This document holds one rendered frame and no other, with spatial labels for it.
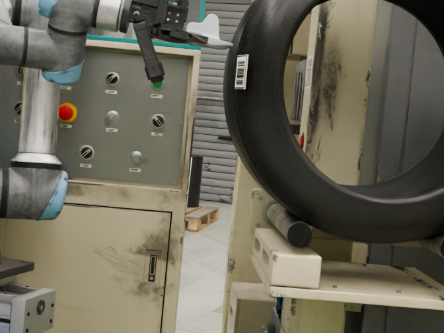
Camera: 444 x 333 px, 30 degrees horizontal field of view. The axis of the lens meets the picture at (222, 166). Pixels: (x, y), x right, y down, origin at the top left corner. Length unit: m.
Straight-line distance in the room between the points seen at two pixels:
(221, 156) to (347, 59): 9.51
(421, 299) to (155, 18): 0.70
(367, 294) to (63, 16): 0.75
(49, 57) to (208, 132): 9.85
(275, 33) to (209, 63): 10.00
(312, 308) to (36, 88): 0.80
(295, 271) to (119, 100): 0.89
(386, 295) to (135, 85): 0.98
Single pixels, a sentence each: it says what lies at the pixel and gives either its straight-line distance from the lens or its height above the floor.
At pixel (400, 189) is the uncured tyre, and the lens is 1.79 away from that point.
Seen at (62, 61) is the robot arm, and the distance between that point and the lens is 1.59.
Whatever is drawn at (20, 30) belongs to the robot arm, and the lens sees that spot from 1.59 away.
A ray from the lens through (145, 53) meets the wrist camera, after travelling 1.55.
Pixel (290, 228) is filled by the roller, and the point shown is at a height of 0.91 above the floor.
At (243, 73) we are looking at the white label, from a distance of 1.46.
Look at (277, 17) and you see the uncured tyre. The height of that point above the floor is 1.28.
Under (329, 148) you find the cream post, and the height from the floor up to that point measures 1.05.
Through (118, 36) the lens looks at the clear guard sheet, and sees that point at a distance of 2.20.
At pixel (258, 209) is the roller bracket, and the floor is 0.91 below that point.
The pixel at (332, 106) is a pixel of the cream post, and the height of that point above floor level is 1.15.
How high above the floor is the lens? 1.09
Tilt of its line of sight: 3 degrees down
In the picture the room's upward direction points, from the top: 5 degrees clockwise
